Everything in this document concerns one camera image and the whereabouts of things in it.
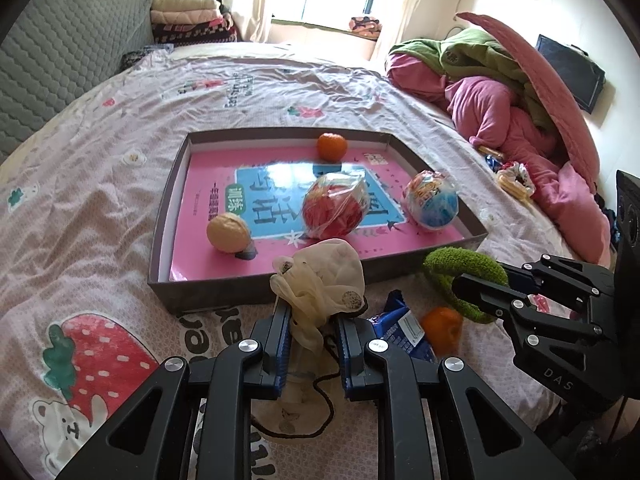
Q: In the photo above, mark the dark patterned folded blanket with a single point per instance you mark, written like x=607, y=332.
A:
x=195, y=32

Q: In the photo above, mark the toy egg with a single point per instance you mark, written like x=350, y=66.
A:
x=430, y=200

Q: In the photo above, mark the grey cardboard box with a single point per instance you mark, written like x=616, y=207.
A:
x=210, y=295

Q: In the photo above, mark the dark cloth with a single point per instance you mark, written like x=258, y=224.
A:
x=216, y=2

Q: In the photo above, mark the pink patterned folded blanket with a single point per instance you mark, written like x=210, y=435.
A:
x=365, y=26

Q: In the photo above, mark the green blanket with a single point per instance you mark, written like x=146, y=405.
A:
x=470, y=52

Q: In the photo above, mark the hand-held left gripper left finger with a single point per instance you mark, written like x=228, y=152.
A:
x=281, y=355

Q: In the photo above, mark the grey quilted headboard cover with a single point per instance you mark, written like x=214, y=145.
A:
x=60, y=60

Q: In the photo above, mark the red fruit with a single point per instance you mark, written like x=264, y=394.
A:
x=330, y=207

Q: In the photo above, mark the green knitted cucumber toy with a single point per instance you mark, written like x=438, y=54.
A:
x=465, y=260

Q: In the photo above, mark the orange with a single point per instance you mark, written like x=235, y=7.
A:
x=440, y=331
x=331, y=146

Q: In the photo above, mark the blue patterned cloth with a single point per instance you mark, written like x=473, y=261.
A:
x=145, y=57

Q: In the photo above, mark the yellow snack packet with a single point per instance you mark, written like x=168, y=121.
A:
x=507, y=186

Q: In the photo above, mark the black television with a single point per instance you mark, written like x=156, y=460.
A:
x=570, y=72

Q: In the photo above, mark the pink book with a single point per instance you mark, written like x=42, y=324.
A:
x=210, y=200

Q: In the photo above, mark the pink quilted cover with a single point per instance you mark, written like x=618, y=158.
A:
x=540, y=90

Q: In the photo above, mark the walnut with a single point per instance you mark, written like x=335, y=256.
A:
x=227, y=232

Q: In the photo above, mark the red white patterned packet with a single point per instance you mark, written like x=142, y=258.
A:
x=522, y=172

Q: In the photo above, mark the small blue snack packet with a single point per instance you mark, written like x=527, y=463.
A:
x=492, y=160

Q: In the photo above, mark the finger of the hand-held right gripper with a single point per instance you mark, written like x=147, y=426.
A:
x=480, y=295
x=560, y=275

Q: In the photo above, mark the beige folded blanket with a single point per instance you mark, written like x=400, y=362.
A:
x=182, y=9

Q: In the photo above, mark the pink quilt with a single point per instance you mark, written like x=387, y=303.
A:
x=490, y=110

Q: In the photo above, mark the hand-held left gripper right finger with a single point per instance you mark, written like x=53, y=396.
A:
x=348, y=360

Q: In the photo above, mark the blue cookie packet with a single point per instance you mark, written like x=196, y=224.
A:
x=400, y=330

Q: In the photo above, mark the cream curtain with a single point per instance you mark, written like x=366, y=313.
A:
x=405, y=5
x=247, y=0

